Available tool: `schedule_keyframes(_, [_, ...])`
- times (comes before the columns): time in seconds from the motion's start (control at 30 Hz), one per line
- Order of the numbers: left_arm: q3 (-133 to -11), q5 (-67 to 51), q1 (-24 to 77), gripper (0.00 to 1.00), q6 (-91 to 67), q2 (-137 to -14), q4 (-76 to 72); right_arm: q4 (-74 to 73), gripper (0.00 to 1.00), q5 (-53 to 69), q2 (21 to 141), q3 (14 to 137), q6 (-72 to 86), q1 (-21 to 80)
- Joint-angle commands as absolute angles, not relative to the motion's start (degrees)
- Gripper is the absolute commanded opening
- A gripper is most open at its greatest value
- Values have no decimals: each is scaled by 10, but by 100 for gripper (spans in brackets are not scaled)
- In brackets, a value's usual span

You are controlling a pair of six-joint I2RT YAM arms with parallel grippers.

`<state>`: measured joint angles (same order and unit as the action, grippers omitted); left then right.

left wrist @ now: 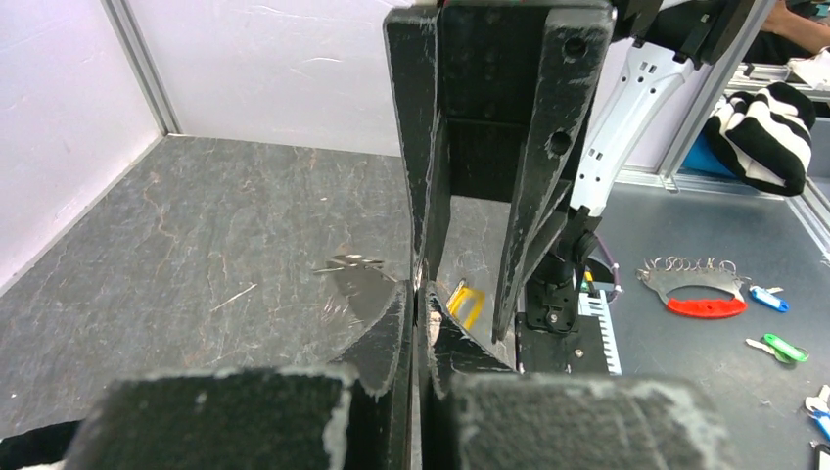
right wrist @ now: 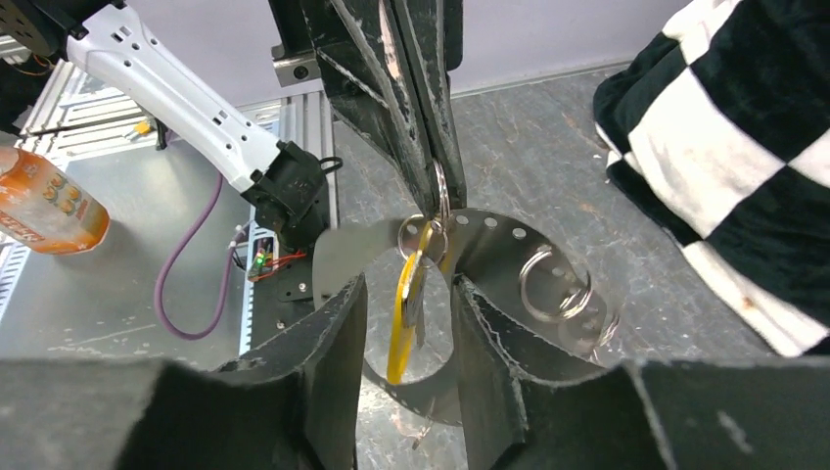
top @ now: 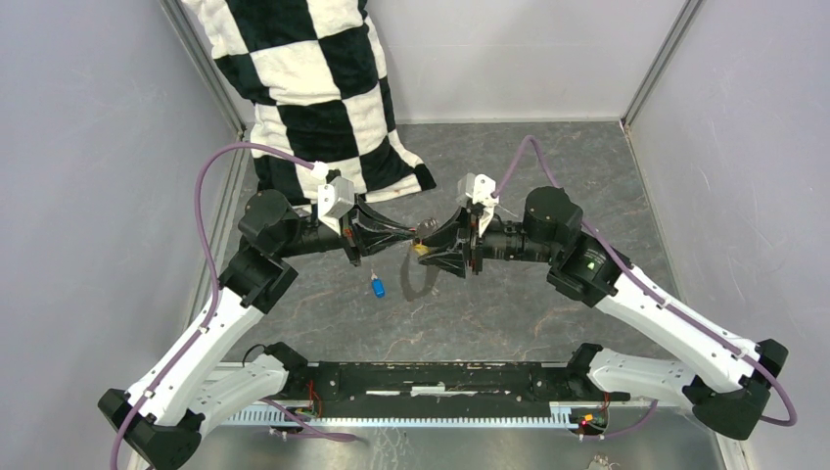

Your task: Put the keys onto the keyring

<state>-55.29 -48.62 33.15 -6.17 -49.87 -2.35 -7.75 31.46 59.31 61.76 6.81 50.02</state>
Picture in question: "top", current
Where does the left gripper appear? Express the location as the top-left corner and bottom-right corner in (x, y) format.
(276, 192), (416, 266)

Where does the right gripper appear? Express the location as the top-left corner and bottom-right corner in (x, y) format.
(418, 202), (559, 279)

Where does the metal key organizer plate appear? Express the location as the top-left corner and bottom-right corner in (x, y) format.
(398, 218), (442, 304)

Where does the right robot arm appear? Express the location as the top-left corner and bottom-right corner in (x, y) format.
(419, 186), (788, 441)

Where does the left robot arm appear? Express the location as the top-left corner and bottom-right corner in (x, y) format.
(98, 184), (415, 469)

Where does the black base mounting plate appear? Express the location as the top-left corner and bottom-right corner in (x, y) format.
(268, 361), (631, 418)

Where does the black white checkered blanket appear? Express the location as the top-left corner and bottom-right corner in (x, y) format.
(188, 1), (436, 210)

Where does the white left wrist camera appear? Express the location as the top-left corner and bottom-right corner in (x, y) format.
(310, 162), (355, 236)

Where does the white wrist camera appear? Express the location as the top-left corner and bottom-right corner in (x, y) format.
(456, 173), (499, 237)
(310, 162), (355, 236)

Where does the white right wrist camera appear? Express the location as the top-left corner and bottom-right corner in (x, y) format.
(456, 173), (499, 237)

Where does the white slotted cable duct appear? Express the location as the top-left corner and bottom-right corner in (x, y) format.
(240, 404), (576, 430)

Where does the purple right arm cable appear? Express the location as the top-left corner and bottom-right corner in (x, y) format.
(491, 134), (799, 443)

